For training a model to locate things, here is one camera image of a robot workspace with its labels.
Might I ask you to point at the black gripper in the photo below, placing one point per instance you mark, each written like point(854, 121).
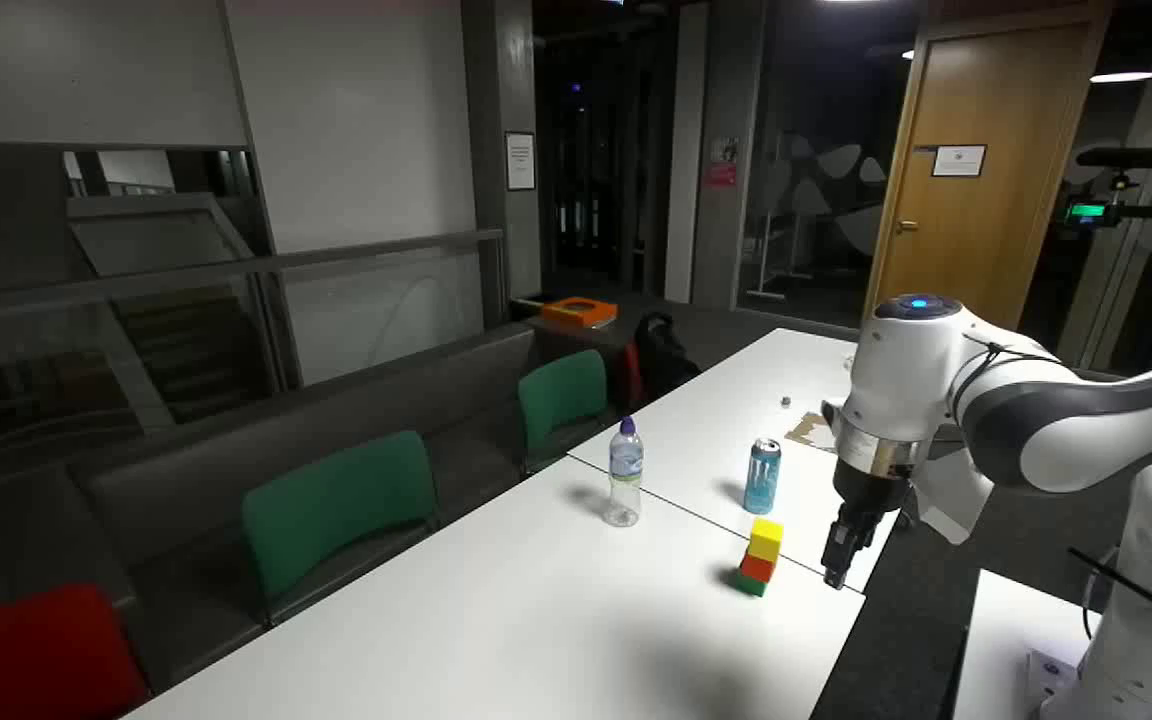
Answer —
point(869, 488)

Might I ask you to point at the clear plastic water bottle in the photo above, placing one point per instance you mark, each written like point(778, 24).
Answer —
point(626, 471)

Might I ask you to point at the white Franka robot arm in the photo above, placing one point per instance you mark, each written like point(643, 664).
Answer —
point(1069, 414)

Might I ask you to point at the yellow block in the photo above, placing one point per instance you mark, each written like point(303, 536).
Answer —
point(764, 536)

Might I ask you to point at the orange block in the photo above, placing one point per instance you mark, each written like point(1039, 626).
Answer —
point(759, 567)

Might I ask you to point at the green block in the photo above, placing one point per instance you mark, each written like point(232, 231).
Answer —
point(751, 584)

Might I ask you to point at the blue drink can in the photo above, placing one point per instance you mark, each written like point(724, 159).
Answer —
point(761, 479)

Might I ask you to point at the black backpack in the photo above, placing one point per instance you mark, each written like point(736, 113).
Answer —
point(666, 353)

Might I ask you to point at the green chair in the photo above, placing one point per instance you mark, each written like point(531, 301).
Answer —
point(339, 512)
point(561, 396)

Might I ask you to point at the wooden door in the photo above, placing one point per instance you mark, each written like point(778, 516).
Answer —
point(990, 227)

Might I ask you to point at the orange box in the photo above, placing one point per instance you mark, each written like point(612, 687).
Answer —
point(577, 313)

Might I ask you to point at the white door sign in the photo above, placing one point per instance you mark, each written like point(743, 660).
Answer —
point(957, 162)

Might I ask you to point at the grey upholstered bench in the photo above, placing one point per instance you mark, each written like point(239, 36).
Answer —
point(188, 483)

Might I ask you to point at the red chair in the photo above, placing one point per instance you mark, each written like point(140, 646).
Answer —
point(31, 660)

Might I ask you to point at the pink wall sign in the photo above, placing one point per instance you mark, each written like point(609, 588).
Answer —
point(721, 165)

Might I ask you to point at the black stereo camera bar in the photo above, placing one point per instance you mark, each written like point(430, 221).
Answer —
point(1127, 159)

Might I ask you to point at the white wall notice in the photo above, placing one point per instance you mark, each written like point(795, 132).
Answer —
point(523, 162)

